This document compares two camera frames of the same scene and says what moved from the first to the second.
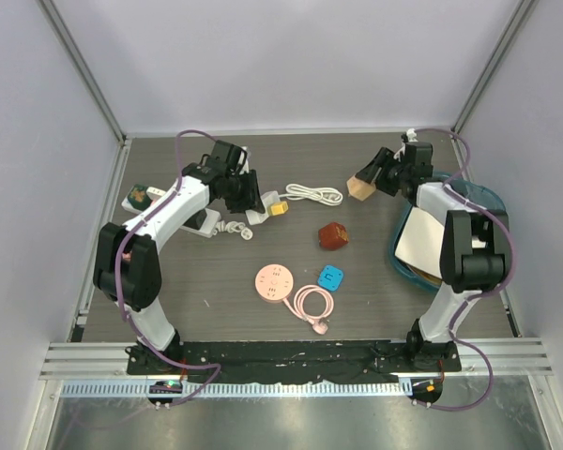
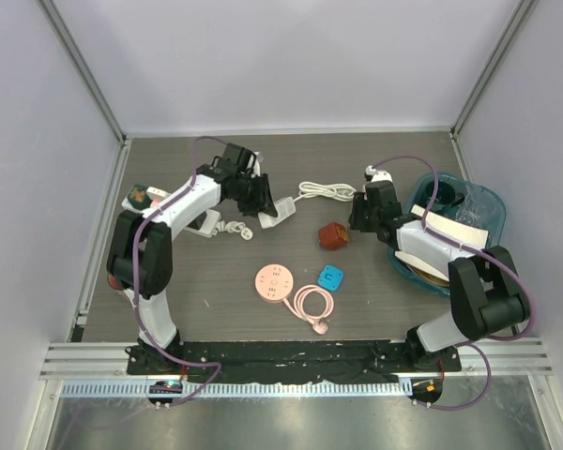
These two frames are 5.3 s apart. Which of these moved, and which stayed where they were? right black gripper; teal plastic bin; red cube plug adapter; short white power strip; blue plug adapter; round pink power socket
Moved: right black gripper; short white power strip
Stayed: red cube plug adapter; round pink power socket; blue plug adapter; teal plastic bin
